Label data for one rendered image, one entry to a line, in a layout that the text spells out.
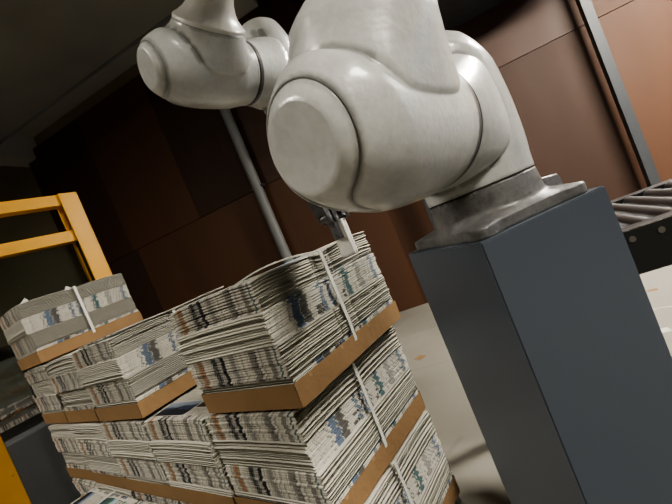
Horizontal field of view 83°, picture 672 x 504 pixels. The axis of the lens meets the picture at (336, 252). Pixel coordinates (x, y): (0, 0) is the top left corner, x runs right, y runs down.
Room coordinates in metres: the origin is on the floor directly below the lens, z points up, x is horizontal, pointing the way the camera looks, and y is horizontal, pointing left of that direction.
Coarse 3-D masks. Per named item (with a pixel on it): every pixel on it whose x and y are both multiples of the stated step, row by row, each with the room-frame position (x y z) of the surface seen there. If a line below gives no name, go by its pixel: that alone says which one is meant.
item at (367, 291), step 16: (304, 256) 0.86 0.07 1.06; (336, 256) 0.80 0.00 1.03; (352, 256) 0.84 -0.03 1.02; (368, 256) 0.88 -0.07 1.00; (352, 272) 0.82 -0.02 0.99; (368, 272) 0.87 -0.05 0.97; (352, 288) 0.81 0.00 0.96; (368, 288) 0.84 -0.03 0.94; (384, 288) 0.89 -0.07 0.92; (352, 304) 0.79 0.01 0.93; (368, 304) 0.82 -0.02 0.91; (384, 304) 0.87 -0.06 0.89; (368, 320) 0.82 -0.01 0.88
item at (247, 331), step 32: (256, 288) 0.63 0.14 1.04; (288, 288) 0.67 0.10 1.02; (320, 288) 0.73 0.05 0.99; (192, 320) 0.75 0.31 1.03; (224, 320) 0.68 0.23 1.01; (256, 320) 0.62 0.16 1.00; (288, 320) 0.65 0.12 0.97; (320, 320) 0.70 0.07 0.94; (192, 352) 0.76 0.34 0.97; (224, 352) 0.70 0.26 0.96; (256, 352) 0.65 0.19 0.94; (288, 352) 0.62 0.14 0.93; (320, 352) 0.67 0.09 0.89; (224, 384) 0.72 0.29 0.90; (256, 384) 0.67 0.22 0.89; (288, 384) 0.63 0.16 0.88
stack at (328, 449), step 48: (384, 336) 0.88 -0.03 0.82; (336, 384) 0.72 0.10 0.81; (384, 384) 0.83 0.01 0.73; (96, 432) 1.18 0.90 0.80; (144, 432) 0.98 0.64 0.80; (192, 432) 0.84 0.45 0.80; (240, 432) 0.74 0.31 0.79; (288, 432) 0.64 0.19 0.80; (336, 432) 0.69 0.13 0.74; (384, 432) 0.78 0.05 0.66; (432, 432) 0.91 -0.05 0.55; (144, 480) 1.07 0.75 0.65; (192, 480) 0.89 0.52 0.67; (240, 480) 0.77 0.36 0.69; (288, 480) 0.68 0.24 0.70; (336, 480) 0.65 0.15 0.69; (384, 480) 0.74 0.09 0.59; (432, 480) 0.85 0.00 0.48
